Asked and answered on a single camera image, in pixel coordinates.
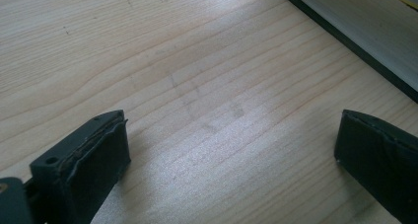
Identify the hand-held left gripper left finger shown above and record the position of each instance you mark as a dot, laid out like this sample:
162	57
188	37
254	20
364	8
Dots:
82	171

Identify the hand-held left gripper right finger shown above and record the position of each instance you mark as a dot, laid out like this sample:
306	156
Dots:
381	158

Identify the black hardcover book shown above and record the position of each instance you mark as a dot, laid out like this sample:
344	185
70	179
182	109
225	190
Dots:
368	26

